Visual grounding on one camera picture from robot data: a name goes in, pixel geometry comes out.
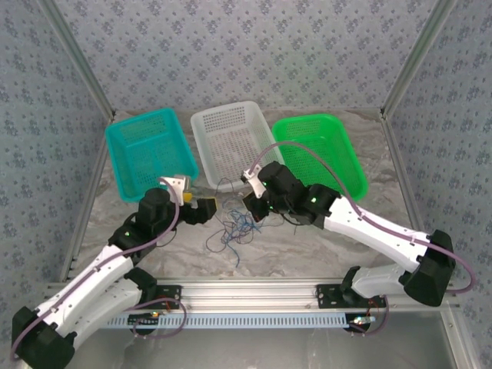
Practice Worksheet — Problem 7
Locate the dark purple thin wire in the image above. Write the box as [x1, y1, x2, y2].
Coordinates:
[205, 175, 270, 253]

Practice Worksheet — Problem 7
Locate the white plastic basket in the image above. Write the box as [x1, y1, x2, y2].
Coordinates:
[190, 100, 285, 193]

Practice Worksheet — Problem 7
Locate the teal plastic basket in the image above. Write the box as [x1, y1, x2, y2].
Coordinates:
[105, 107, 200, 204]

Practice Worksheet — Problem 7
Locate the green plastic basket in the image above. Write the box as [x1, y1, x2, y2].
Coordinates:
[271, 113, 369, 203]

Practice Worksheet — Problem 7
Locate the small LED circuit board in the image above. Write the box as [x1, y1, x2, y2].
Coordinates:
[128, 311, 162, 335]
[347, 314, 376, 332]

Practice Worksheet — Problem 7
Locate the grey metal panel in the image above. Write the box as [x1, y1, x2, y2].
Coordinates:
[42, 326, 458, 369]

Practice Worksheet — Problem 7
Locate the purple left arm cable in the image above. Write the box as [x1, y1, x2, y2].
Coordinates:
[9, 180, 188, 362]

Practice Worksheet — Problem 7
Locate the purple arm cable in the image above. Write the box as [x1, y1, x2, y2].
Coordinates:
[9, 180, 188, 362]
[248, 141, 477, 336]

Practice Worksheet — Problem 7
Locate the aluminium mounting rail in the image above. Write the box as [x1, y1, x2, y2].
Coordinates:
[44, 277, 461, 313]

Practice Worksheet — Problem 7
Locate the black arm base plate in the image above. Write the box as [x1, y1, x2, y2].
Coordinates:
[315, 283, 388, 309]
[151, 283, 182, 309]

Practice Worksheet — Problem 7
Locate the slotted grey cable duct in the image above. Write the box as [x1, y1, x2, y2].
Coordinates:
[94, 310, 353, 331]

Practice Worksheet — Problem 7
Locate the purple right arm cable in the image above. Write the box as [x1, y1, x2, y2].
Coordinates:
[248, 141, 477, 336]

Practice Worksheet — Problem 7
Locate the aluminium frame post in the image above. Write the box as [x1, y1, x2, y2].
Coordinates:
[379, 0, 459, 118]
[38, 0, 117, 118]

